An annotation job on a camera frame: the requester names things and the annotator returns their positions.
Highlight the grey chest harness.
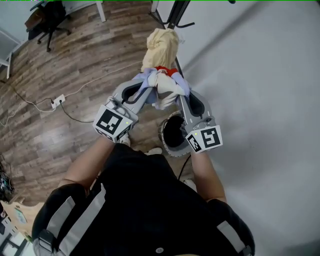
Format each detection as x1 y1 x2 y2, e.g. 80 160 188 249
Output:
32 183 253 256

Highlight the person's left white shoe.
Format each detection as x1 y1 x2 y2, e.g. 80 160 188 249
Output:
119 134 132 147

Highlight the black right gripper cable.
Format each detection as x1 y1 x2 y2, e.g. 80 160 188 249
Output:
177 154 192 181

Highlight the white frame table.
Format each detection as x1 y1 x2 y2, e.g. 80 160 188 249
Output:
0 27 22 80

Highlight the black brown office chair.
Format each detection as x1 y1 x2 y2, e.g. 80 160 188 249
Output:
24 0 72 53

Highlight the person's black clothing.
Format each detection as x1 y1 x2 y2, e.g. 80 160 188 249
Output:
31 142 256 256

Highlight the person's right forearm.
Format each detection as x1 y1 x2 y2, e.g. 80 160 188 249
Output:
191 149 227 203

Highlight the white desk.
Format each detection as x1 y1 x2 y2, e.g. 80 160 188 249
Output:
96 0 161 24

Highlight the light wooden board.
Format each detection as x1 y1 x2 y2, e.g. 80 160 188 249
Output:
0 199 45 238

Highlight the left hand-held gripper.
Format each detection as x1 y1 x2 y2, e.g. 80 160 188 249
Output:
92 79 154 144

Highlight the lavender blue garment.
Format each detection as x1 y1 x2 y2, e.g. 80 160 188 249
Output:
131 65 193 111

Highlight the person's left forearm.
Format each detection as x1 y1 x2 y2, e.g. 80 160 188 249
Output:
58 136 126 191

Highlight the tangle of cables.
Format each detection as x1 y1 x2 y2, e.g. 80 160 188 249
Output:
0 154 16 201

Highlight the black coat rack stand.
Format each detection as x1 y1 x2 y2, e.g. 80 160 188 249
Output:
163 0 237 78

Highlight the white power strip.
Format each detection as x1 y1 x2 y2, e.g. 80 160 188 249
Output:
51 94 67 110

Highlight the white laundry basket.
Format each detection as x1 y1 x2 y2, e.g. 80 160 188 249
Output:
158 111 195 158

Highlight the black garment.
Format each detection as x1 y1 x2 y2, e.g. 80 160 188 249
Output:
164 116 188 148

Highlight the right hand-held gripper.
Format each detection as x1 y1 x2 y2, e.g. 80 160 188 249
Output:
178 89 223 154

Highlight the cream yellow garment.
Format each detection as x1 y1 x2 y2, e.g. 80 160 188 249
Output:
140 27 181 73

